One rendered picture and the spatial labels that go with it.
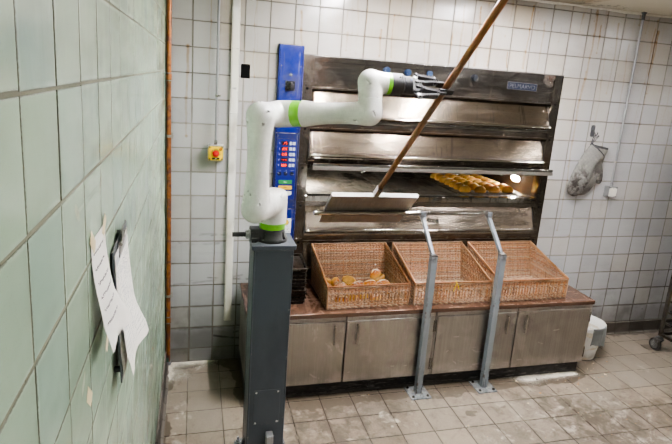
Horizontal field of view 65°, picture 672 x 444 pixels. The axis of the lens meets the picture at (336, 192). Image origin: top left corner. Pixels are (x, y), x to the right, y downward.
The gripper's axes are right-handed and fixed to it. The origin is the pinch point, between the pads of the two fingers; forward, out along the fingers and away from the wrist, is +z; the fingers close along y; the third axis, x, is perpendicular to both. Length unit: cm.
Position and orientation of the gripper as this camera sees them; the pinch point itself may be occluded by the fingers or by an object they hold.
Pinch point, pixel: (445, 88)
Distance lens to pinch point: 239.0
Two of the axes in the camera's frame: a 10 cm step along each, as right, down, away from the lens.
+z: 9.6, 0.2, 2.7
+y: 1.1, 8.8, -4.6
